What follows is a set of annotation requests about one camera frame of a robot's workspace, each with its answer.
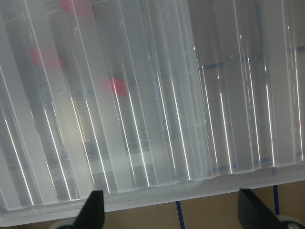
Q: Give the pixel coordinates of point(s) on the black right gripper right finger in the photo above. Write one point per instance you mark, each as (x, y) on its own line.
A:
(254, 214)

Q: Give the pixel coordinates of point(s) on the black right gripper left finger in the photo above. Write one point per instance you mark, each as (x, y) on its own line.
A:
(92, 214)

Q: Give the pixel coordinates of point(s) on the clear plastic box lid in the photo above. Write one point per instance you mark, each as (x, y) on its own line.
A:
(251, 62)

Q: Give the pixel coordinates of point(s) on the red block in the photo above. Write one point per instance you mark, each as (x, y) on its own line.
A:
(80, 10)
(46, 57)
(116, 86)

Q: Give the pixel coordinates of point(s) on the clear plastic storage box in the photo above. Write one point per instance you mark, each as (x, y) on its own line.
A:
(98, 94)

